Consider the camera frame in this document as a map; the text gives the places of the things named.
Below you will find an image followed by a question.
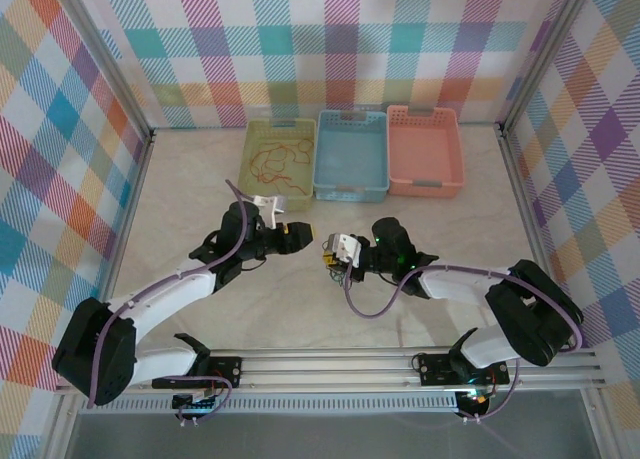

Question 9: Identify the thin orange cable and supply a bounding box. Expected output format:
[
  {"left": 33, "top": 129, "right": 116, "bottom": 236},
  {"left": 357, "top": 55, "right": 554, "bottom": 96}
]
[{"left": 247, "top": 137, "right": 312, "bottom": 188}]

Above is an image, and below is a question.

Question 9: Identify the green plastic basket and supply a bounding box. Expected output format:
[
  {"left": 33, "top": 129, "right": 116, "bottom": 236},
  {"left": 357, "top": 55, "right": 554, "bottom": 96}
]
[{"left": 236, "top": 118, "right": 318, "bottom": 213}]

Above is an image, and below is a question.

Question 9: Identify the blue plastic basket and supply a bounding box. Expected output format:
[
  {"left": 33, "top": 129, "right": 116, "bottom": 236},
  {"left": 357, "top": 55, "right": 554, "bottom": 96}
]
[{"left": 312, "top": 109, "right": 390, "bottom": 203}]

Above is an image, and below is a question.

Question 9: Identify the pink plastic basket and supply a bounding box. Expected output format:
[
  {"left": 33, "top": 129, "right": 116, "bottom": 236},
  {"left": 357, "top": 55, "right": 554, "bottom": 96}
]
[{"left": 386, "top": 104, "right": 466, "bottom": 199}]

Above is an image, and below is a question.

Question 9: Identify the right controller circuit board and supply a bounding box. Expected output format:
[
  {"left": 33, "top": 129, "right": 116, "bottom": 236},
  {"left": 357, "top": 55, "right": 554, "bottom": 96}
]
[{"left": 457, "top": 387, "right": 494, "bottom": 408}]

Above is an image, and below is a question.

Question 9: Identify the controller circuit board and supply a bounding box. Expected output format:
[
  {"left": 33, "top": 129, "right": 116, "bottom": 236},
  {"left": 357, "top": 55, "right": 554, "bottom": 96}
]
[
  {"left": 457, "top": 387, "right": 494, "bottom": 408},
  {"left": 172, "top": 386, "right": 221, "bottom": 414}
]

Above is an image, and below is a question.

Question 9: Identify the left controller circuit board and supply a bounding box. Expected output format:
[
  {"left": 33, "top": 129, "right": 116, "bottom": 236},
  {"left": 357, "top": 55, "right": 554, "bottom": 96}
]
[{"left": 172, "top": 386, "right": 221, "bottom": 414}]

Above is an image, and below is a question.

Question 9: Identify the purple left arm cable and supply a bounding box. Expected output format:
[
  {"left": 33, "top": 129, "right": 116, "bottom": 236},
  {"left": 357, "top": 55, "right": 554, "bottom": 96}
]
[{"left": 87, "top": 179, "right": 251, "bottom": 426}]

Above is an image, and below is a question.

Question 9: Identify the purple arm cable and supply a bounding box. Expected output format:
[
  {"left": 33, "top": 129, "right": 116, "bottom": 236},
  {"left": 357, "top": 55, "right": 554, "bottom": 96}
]
[
  {"left": 344, "top": 263, "right": 586, "bottom": 424},
  {"left": 87, "top": 179, "right": 251, "bottom": 426}
]

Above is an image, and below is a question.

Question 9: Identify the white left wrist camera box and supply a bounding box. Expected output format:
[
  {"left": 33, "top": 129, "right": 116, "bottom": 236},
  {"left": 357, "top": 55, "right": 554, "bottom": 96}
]
[{"left": 251, "top": 193, "right": 290, "bottom": 229}]

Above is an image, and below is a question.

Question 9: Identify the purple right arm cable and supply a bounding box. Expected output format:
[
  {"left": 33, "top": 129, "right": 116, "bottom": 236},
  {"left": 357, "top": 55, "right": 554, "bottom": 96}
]
[{"left": 344, "top": 263, "right": 586, "bottom": 424}]

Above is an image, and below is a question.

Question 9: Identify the aluminium mounting rail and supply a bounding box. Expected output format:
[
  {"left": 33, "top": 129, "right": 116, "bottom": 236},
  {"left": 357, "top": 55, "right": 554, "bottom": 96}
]
[{"left": 53, "top": 347, "right": 607, "bottom": 394}]

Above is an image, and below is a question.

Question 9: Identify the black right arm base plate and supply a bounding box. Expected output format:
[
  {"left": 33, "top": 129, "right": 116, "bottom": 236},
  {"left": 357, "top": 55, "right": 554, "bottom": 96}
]
[{"left": 416, "top": 352, "right": 511, "bottom": 386}]

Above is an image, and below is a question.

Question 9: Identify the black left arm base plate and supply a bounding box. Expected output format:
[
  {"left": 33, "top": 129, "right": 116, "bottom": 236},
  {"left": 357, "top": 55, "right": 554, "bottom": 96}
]
[{"left": 151, "top": 356, "right": 243, "bottom": 391}]

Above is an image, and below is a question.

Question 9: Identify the grey slotted cable duct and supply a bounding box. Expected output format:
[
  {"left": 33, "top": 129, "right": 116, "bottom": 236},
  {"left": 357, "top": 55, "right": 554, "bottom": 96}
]
[{"left": 78, "top": 396, "right": 462, "bottom": 415}]

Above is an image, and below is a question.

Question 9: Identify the aluminium frame post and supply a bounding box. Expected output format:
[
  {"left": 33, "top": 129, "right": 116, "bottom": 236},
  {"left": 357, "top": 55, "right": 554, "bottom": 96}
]
[
  {"left": 501, "top": 0, "right": 599, "bottom": 130},
  {"left": 47, "top": 0, "right": 156, "bottom": 140}
]

